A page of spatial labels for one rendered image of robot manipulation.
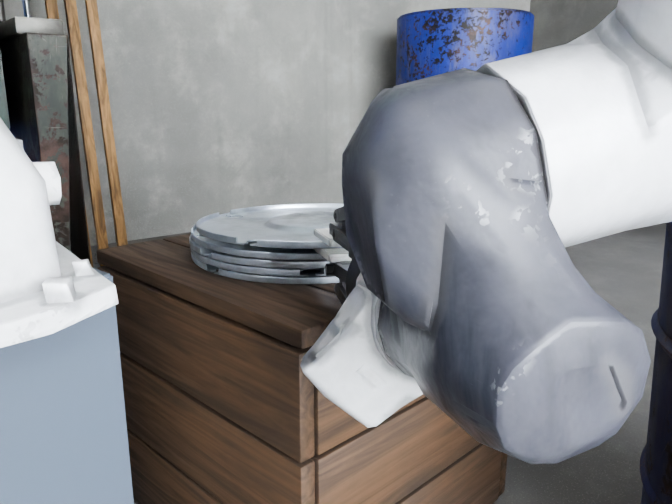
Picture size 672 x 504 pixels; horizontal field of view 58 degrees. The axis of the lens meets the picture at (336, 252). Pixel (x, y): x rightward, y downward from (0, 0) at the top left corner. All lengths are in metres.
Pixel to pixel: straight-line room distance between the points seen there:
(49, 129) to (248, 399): 0.47
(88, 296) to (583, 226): 0.22
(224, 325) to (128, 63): 1.94
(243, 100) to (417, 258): 2.44
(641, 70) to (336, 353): 0.22
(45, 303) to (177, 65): 2.30
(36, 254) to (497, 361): 0.20
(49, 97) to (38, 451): 0.61
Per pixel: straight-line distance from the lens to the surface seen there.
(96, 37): 2.19
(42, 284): 0.28
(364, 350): 0.38
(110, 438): 0.38
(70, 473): 0.38
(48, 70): 0.90
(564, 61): 0.31
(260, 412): 0.60
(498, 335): 0.25
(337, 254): 0.58
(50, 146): 0.90
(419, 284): 0.27
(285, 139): 2.79
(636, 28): 0.31
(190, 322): 0.67
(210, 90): 2.61
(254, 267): 0.65
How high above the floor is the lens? 0.54
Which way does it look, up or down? 14 degrees down
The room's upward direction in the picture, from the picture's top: straight up
